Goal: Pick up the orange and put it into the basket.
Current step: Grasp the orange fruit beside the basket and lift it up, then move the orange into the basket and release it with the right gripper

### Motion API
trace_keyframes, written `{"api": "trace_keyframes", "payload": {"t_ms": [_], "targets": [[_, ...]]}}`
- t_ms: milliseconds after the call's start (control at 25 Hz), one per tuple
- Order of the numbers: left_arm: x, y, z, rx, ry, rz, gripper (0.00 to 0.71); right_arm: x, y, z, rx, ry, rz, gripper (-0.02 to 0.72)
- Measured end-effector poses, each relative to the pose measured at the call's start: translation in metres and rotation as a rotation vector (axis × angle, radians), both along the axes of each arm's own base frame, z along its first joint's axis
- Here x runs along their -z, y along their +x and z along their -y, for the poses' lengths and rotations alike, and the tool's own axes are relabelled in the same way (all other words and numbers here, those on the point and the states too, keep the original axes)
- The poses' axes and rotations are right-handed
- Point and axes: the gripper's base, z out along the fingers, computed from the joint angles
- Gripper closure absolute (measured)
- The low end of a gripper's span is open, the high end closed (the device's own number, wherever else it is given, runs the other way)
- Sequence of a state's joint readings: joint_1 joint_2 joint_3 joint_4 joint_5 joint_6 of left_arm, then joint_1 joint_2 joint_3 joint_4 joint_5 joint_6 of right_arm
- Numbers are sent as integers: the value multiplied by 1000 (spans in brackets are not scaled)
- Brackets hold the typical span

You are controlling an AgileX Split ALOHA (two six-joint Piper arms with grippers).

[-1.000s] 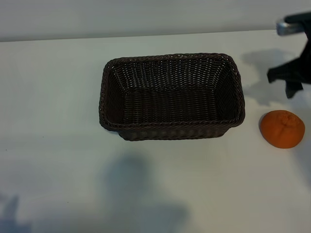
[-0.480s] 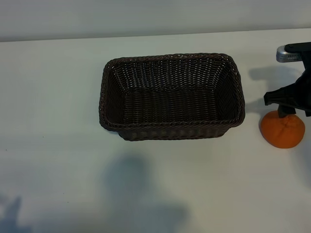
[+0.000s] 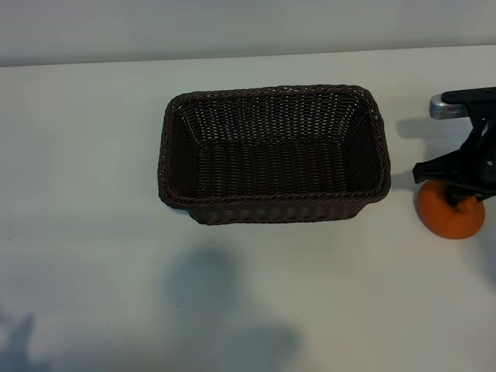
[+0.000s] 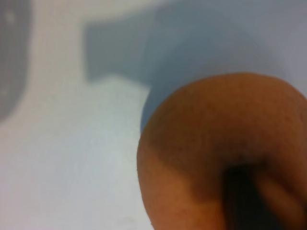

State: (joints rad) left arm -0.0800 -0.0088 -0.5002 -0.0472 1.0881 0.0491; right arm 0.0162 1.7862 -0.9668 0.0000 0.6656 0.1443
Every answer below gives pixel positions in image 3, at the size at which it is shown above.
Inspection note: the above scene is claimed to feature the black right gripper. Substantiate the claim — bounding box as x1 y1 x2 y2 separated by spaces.
412 127 496 207

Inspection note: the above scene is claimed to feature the orange mandarin fruit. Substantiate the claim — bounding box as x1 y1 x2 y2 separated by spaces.
416 180 486 240

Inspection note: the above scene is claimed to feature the dark brown wicker basket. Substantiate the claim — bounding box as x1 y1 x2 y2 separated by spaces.
157 84 392 226

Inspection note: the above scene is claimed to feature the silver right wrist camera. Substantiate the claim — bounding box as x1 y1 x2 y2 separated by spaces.
429 92 472 120

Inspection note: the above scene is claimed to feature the black right camera bracket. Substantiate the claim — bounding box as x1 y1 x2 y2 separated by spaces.
441 87 496 156

